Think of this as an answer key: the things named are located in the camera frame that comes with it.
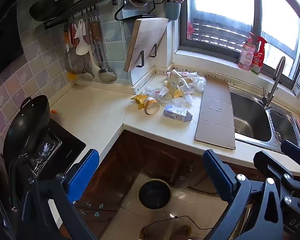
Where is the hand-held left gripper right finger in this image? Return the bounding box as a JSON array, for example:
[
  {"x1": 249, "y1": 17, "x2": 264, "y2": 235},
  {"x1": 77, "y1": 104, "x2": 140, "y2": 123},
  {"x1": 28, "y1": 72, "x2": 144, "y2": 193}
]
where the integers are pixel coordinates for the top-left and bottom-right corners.
[{"x1": 202, "y1": 150, "x2": 285, "y2": 240}]

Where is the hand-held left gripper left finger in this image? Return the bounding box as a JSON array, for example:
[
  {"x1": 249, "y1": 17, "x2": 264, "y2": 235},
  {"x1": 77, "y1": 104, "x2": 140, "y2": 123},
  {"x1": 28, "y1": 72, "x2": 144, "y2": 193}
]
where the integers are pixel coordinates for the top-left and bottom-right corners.
[{"x1": 17, "y1": 149, "x2": 100, "y2": 240}]

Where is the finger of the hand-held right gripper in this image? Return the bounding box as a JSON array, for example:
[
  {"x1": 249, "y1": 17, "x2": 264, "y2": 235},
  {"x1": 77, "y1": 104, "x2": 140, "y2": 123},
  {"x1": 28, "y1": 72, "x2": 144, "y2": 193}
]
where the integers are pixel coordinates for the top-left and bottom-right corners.
[
  {"x1": 281, "y1": 140, "x2": 300, "y2": 167},
  {"x1": 254, "y1": 150, "x2": 300, "y2": 205}
]

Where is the black round trash bin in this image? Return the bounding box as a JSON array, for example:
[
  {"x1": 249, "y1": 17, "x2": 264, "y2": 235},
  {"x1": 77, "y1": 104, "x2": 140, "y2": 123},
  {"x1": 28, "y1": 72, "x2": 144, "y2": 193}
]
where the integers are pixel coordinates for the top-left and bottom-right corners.
[{"x1": 138, "y1": 179, "x2": 172, "y2": 209}]

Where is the blue white milk carton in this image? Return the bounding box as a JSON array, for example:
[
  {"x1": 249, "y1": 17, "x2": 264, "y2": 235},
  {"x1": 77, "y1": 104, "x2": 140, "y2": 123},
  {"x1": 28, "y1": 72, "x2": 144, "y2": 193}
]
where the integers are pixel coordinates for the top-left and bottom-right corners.
[{"x1": 164, "y1": 104, "x2": 193, "y2": 122}]

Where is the yellow snack bag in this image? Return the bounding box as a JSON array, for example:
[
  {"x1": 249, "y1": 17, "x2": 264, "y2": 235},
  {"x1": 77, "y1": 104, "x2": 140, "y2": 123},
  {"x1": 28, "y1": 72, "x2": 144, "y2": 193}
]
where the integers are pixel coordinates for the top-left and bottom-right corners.
[{"x1": 130, "y1": 93, "x2": 148, "y2": 110}]

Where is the small white carton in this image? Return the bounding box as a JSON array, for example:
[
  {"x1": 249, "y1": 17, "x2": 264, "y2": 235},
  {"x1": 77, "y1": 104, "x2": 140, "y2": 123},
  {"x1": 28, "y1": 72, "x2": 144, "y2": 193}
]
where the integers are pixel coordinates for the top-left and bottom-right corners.
[{"x1": 177, "y1": 79, "x2": 191, "y2": 93}]

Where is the paper cup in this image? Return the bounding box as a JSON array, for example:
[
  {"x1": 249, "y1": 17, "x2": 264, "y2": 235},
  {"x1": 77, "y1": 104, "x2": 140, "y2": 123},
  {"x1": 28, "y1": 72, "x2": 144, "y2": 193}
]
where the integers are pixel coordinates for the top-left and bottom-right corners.
[{"x1": 143, "y1": 97, "x2": 160, "y2": 115}]

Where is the cream yellow drink carton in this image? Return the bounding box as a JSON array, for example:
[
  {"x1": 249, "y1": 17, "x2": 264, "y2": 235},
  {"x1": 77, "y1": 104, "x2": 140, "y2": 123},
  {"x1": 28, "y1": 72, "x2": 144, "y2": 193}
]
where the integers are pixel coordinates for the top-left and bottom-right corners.
[{"x1": 166, "y1": 69, "x2": 185, "y2": 98}]

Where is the clear plastic tray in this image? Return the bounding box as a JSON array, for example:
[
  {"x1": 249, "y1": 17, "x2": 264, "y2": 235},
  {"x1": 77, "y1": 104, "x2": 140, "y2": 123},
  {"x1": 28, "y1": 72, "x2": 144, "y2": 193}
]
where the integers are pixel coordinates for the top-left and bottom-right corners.
[{"x1": 142, "y1": 86, "x2": 173, "y2": 105}]

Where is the black cooktop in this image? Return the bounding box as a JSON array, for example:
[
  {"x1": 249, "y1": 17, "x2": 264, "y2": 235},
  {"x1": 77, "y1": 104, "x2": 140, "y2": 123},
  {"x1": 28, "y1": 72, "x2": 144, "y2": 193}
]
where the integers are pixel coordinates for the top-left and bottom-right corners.
[{"x1": 5, "y1": 119, "x2": 87, "y2": 180}]

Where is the aluminium foil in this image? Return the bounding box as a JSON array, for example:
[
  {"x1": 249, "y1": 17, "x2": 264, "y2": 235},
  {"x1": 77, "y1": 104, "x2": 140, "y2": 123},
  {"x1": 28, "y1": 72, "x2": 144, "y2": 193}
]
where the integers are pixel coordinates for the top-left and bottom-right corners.
[{"x1": 30, "y1": 130, "x2": 63, "y2": 177}]

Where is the steel sink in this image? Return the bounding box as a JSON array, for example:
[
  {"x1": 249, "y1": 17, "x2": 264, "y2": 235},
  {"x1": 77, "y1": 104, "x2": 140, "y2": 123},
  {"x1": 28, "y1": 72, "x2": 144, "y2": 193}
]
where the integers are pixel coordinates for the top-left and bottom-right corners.
[{"x1": 229, "y1": 86, "x2": 300, "y2": 153}]

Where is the steel faucet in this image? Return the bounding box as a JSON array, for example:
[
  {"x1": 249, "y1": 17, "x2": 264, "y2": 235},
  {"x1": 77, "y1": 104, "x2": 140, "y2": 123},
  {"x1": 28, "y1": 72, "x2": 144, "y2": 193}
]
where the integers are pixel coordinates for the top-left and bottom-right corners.
[{"x1": 262, "y1": 56, "x2": 286, "y2": 107}]

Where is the brown cardboard sheet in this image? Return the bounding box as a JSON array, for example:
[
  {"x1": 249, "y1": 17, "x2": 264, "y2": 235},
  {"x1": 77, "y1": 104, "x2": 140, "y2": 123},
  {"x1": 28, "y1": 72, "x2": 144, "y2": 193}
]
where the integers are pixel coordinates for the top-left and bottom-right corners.
[{"x1": 194, "y1": 76, "x2": 237, "y2": 150}]

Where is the black wok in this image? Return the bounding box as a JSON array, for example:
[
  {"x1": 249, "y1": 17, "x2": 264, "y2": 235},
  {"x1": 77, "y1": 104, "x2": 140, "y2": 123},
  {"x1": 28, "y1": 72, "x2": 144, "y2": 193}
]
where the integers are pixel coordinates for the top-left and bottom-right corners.
[{"x1": 3, "y1": 95, "x2": 51, "y2": 165}]

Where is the red spray bottle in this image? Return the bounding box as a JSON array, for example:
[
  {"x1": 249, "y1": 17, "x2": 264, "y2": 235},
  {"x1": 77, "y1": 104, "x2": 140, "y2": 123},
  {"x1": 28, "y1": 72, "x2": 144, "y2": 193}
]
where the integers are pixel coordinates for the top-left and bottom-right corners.
[{"x1": 250, "y1": 36, "x2": 267, "y2": 75}]

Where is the slotted steel spatula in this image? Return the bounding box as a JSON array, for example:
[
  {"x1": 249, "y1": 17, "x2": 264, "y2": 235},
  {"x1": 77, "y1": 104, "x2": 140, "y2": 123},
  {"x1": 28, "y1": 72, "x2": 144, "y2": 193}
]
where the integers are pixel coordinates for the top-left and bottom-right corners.
[{"x1": 79, "y1": 17, "x2": 95, "y2": 81}]

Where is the pink detergent bottle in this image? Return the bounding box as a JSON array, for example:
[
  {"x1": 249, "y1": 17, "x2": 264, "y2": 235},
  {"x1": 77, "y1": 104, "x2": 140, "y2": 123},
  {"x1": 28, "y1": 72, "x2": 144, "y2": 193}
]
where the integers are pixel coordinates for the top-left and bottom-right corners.
[{"x1": 237, "y1": 32, "x2": 256, "y2": 71}]

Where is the steel strainer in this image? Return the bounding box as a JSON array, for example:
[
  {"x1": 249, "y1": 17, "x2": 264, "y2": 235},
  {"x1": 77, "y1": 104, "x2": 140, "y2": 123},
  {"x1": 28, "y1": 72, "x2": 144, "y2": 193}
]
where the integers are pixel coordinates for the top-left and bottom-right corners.
[{"x1": 65, "y1": 47, "x2": 87, "y2": 75}]

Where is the white rice spoon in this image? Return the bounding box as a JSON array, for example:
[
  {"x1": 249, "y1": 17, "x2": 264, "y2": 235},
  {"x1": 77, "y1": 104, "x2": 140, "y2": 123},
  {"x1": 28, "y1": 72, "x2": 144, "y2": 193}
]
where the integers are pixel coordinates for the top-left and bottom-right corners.
[{"x1": 76, "y1": 20, "x2": 90, "y2": 55}]

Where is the wooden cutting board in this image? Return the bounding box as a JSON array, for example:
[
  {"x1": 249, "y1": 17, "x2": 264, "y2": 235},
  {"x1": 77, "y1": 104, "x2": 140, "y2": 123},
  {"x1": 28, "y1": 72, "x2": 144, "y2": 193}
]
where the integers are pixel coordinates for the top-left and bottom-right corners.
[{"x1": 124, "y1": 17, "x2": 169, "y2": 73}]

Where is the window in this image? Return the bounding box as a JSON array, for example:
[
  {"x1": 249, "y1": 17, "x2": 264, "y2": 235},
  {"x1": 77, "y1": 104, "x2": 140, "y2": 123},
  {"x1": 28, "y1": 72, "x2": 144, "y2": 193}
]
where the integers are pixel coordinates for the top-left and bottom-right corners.
[{"x1": 175, "y1": 0, "x2": 300, "y2": 90}]

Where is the black frying pan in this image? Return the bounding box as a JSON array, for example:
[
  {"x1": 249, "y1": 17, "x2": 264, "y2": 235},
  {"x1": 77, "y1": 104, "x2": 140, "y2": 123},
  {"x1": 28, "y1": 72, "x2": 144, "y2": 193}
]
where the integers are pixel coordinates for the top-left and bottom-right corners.
[{"x1": 29, "y1": 0, "x2": 75, "y2": 22}]

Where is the black floor cable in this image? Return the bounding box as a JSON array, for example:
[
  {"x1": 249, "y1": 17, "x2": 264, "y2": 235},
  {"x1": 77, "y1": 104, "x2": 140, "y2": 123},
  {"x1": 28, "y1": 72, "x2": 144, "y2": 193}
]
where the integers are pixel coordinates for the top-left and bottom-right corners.
[{"x1": 142, "y1": 215, "x2": 213, "y2": 233}]

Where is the steel ladle wooden handle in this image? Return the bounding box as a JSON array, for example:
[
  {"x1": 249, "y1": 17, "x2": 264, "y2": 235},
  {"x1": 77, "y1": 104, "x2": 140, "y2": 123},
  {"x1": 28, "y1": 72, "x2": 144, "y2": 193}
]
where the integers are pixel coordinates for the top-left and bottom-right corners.
[{"x1": 90, "y1": 17, "x2": 118, "y2": 82}]

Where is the orange handled utensil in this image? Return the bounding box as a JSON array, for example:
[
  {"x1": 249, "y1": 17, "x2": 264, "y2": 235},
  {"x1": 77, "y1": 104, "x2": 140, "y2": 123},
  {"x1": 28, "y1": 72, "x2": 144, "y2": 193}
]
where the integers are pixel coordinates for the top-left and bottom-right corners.
[{"x1": 64, "y1": 22, "x2": 78, "y2": 52}]

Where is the black wall rack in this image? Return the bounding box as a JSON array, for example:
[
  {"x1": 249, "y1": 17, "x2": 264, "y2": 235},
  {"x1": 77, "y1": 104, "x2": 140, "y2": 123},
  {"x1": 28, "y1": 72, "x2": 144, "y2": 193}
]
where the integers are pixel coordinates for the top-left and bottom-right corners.
[{"x1": 44, "y1": 0, "x2": 123, "y2": 30}]

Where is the black wire rack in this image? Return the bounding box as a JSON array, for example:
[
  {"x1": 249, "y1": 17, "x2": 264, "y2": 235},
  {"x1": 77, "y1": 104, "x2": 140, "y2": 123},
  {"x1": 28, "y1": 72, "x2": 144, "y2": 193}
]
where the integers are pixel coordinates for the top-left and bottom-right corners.
[{"x1": 114, "y1": 0, "x2": 172, "y2": 22}]

